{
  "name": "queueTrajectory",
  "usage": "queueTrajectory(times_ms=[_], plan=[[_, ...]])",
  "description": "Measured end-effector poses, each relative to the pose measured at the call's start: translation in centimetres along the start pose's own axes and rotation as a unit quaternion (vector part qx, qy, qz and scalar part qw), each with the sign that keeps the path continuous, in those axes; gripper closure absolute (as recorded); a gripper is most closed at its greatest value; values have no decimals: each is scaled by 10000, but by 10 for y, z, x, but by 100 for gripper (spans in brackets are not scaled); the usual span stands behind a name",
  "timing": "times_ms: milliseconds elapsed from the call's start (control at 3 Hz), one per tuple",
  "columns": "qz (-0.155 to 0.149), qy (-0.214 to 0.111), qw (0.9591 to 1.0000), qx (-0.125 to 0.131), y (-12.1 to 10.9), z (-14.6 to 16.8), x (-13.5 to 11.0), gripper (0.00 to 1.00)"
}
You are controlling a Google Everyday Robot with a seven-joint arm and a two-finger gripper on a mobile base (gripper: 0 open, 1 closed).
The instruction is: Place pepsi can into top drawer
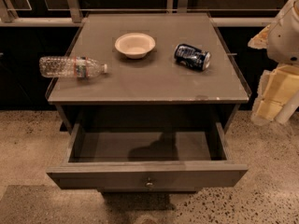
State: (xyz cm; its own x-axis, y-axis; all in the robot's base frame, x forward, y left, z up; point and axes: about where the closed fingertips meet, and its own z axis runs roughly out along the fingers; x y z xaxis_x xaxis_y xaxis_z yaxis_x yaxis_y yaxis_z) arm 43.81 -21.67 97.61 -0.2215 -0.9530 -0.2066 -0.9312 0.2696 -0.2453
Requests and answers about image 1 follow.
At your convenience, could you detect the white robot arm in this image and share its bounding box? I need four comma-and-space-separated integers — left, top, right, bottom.
248, 0, 299, 125

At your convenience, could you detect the metal railing frame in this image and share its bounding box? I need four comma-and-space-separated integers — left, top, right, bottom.
0, 0, 288, 27

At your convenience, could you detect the round metal drawer knob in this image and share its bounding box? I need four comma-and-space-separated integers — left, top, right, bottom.
145, 178, 154, 189

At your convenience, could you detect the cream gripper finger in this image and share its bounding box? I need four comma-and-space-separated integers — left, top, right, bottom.
248, 25, 270, 49
250, 70, 282, 126

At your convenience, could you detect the clear plastic water bottle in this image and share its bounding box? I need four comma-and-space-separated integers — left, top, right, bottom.
39, 56, 107, 78

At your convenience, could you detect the grey wooden cabinet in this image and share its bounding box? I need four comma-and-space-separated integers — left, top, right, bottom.
47, 13, 250, 127

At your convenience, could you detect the open grey top drawer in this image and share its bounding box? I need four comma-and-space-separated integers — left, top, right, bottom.
47, 123, 248, 192

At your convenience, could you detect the blue pepsi can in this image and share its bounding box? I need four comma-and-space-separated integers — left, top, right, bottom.
174, 44, 211, 71

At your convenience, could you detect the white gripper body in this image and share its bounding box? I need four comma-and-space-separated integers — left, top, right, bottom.
263, 63, 299, 123

